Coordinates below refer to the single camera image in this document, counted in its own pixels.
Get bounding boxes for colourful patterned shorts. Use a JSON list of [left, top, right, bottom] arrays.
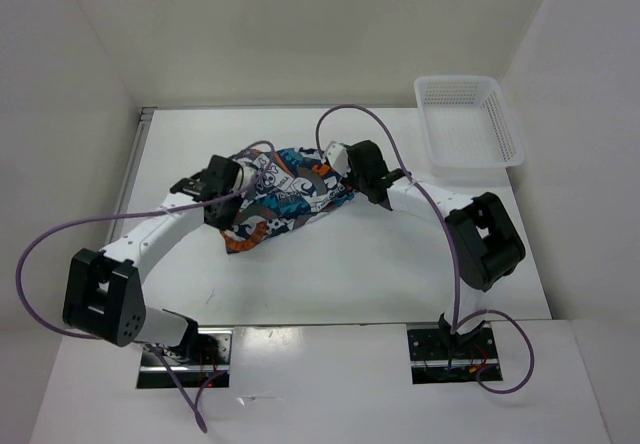
[[221, 147, 355, 254]]

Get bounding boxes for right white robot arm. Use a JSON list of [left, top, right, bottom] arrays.
[[326, 140, 526, 357]]

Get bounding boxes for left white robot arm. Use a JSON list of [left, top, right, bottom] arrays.
[[62, 155, 256, 364]]

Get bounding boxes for white plastic basket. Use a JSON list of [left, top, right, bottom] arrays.
[[414, 75, 525, 178]]

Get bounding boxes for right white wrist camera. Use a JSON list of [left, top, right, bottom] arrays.
[[323, 141, 351, 178]]

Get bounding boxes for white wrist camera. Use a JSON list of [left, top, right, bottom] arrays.
[[233, 159, 267, 191], [323, 141, 351, 178]]

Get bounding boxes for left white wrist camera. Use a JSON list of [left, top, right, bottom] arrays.
[[233, 159, 267, 191]]

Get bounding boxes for aluminium table edge rail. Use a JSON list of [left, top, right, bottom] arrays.
[[115, 107, 156, 213]]

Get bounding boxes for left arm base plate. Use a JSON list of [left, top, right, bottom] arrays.
[[136, 327, 234, 390]]

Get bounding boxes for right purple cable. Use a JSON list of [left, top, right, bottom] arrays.
[[314, 104, 536, 395]]

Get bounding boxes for purple cable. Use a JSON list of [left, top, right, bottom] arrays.
[[314, 104, 536, 395], [15, 139, 279, 434]]

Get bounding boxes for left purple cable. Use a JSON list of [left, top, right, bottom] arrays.
[[15, 139, 279, 434]]

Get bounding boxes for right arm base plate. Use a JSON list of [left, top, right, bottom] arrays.
[[406, 323, 503, 385]]

